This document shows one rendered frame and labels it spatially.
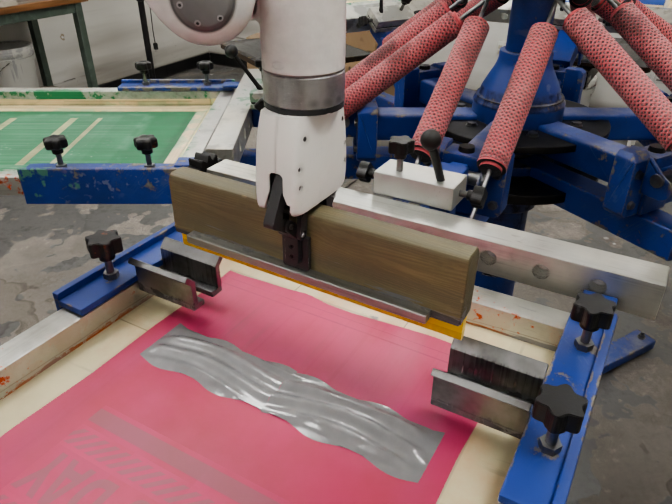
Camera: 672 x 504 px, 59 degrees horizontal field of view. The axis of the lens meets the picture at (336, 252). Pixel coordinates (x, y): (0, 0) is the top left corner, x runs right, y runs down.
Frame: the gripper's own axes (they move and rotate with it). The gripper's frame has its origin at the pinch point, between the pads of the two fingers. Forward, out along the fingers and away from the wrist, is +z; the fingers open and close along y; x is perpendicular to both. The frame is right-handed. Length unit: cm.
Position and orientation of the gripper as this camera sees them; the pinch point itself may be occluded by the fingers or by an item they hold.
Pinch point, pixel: (306, 242)
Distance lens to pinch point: 62.9
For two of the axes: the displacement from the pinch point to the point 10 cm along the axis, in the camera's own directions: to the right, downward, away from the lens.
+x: 8.7, 2.7, -4.3
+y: -5.0, 4.4, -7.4
